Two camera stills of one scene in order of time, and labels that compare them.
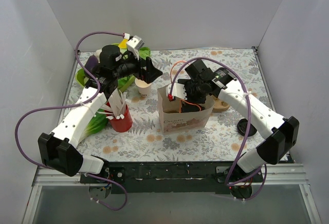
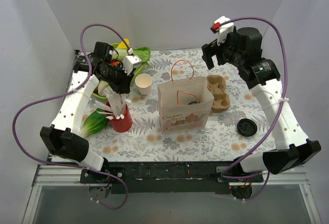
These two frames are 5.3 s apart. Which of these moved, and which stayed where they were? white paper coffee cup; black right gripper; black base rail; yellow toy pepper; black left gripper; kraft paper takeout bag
Moved: black right gripper; black left gripper
Stayed: white paper coffee cup; black base rail; yellow toy pepper; kraft paper takeout bag
